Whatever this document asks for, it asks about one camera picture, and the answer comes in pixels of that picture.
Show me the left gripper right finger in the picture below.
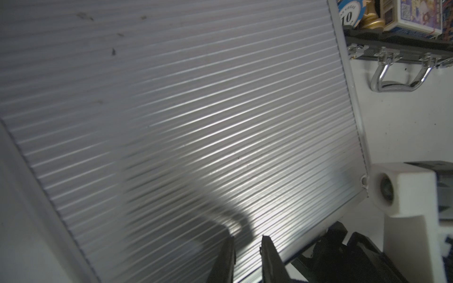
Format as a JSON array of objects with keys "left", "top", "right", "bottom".
[{"left": 260, "top": 236, "right": 292, "bottom": 283}]

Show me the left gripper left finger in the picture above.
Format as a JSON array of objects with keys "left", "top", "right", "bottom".
[{"left": 207, "top": 236, "right": 236, "bottom": 283}]

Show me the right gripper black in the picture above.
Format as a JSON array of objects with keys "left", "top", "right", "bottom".
[{"left": 291, "top": 222, "right": 408, "bottom": 283}]

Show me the small silver aluminium poker case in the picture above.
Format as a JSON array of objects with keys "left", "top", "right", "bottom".
[{"left": 1, "top": 1, "right": 369, "bottom": 283}]

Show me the black poker case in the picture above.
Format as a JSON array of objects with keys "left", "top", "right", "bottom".
[{"left": 336, "top": 0, "right": 453, "bottom": 93}]

